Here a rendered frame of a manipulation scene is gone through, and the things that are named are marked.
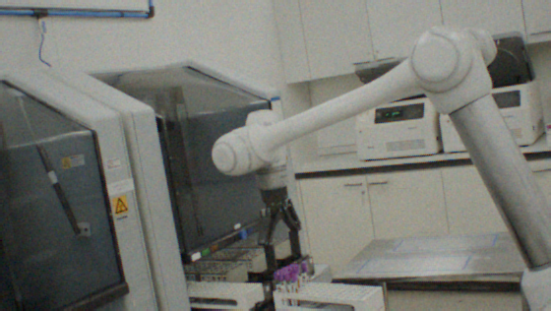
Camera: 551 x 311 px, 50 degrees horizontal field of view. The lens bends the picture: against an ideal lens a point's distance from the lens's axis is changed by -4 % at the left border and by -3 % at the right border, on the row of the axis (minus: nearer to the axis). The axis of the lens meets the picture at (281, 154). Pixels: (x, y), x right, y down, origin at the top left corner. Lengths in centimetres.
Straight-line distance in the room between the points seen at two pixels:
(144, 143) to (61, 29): 144
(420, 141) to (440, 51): 272
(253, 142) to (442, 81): 49
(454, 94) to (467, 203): 267
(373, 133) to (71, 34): 200
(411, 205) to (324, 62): 122
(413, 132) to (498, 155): 266
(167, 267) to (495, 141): 100
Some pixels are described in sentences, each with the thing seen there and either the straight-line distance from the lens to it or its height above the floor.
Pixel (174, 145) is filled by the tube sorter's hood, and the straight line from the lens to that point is 185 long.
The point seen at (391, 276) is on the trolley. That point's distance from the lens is 193.
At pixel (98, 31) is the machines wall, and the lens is 328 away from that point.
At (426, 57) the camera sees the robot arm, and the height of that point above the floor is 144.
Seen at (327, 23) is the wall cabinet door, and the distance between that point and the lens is 447.
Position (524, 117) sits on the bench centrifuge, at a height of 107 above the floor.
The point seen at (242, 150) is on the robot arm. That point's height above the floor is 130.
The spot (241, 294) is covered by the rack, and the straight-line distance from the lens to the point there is 182.
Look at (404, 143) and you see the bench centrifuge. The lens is 399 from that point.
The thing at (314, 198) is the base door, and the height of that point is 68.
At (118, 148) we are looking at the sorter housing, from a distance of 171.
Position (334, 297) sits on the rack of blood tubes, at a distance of 162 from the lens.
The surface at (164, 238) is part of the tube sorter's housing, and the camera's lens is 182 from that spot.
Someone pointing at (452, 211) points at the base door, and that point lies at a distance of 398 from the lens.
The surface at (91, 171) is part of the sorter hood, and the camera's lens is 162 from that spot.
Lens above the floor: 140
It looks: 5 degrees down
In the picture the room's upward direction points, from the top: 9 degrees counter-clockwise
